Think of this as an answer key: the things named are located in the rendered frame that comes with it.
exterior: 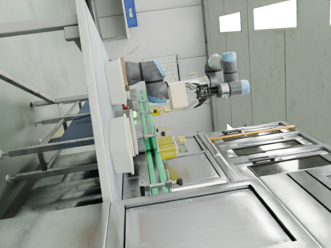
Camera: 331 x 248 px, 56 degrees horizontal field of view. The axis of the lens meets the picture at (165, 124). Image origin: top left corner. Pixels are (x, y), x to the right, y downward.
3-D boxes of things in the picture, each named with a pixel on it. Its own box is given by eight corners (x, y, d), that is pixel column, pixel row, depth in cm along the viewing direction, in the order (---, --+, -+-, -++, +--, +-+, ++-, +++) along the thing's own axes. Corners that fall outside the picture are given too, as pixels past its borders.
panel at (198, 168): (181, 239, 136) (256, 226, 138) (180, 233, 135) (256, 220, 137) (161, 161, 222) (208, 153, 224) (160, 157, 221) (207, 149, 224)
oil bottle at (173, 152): (147, 162, 192) (181, 156, 193) (146, 153, 190) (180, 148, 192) (146, 158, 197) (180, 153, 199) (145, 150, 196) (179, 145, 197)
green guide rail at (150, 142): (146, 150, 189) (159, 148, 189) (146, 148, 189) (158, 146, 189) (138, 97, 356) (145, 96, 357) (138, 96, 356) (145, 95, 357)
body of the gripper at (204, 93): (196, 84, 155) (219, 81, 156) (193, 88, 163) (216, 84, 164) (198, 100, 154) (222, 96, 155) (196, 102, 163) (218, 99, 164)
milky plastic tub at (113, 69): (109, 109, 154) (126, 107, 155) (100, 65, 146) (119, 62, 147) (111, 99, 170) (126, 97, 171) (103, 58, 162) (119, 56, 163)
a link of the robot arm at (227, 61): (218, 51, 211) (241, 50, 163) (219, 68, 213) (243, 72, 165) (201, 53, 210) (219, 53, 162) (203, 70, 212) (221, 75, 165)
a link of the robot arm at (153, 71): (141, 61, 195) (162, 58, 196) (144, 82, 199) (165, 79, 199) (141, 62, 184) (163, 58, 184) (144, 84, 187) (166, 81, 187)
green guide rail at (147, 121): (144, 139, 187) (157, 137, 187) (144, 137, 186) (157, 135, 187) (137, 91, 354) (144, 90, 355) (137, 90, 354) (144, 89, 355)
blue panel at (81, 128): (58, 175, 192) (127, 164, 195) (52, 148, 187) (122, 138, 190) (90, 114, 345) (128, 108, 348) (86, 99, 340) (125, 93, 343)
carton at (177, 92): (169, 83, 153) (184, 81, 154) (167, 90, 169) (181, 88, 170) (173, 108, 152) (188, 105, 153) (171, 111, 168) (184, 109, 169)
